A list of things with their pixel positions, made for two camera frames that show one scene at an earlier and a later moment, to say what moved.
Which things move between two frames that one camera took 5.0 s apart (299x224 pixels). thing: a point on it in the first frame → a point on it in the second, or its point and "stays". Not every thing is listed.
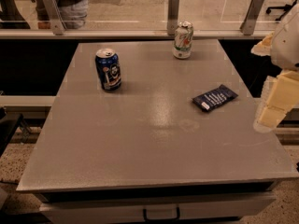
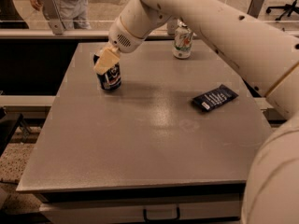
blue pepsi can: (108, 67) stays
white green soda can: (183, 39) stays
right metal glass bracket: (247, 27) stays
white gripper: (287, 47) → (123, 38)
